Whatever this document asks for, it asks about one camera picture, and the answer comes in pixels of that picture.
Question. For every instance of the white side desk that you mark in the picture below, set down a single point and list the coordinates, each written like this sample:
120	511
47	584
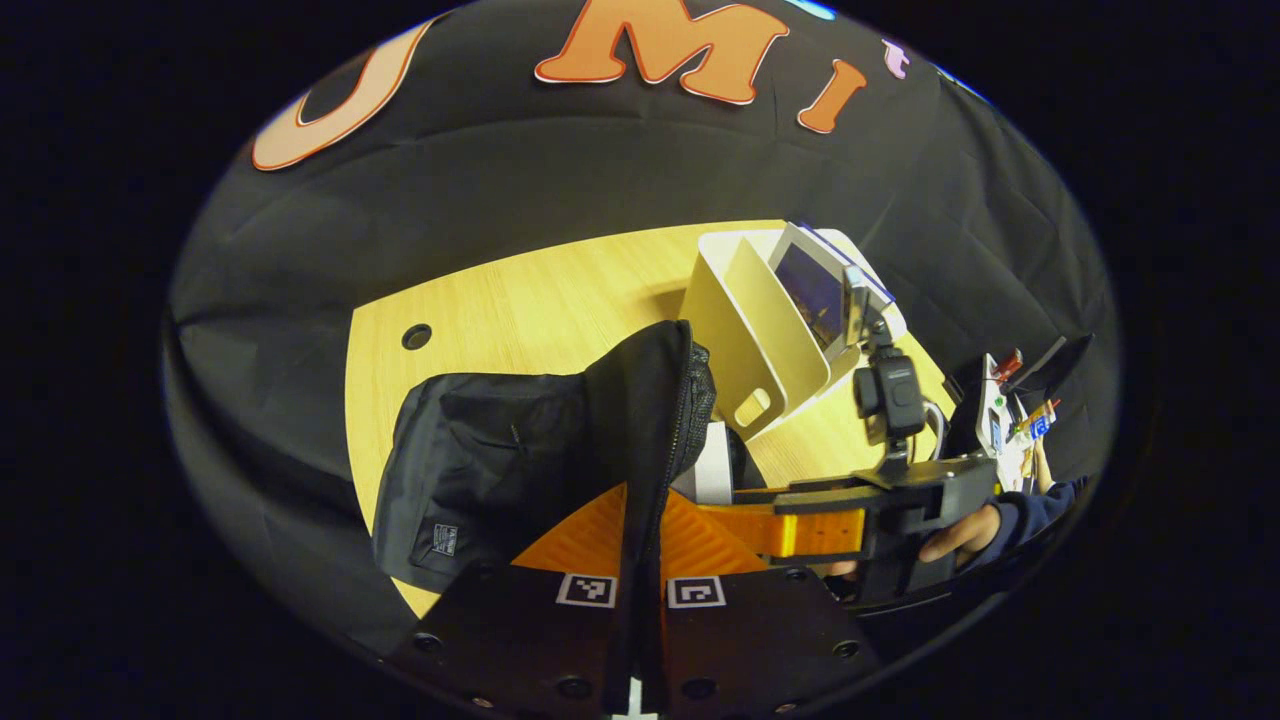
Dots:
990	420

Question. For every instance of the black backdrop cloth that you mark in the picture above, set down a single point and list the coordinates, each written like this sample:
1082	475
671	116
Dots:
500	170

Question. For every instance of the black schoolbag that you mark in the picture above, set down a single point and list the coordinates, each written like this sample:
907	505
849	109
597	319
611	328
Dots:
500	450

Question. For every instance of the white bookshelf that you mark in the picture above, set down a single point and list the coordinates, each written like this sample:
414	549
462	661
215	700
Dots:
745	320

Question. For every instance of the blue cover book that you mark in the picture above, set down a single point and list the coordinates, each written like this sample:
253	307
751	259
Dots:
810	295

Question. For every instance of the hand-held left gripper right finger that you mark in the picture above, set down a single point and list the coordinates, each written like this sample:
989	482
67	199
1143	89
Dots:
760	640

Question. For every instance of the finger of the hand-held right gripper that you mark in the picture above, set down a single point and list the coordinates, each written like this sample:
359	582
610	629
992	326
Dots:
820	530

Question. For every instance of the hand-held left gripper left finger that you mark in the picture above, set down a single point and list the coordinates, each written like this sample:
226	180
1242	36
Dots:
520	640

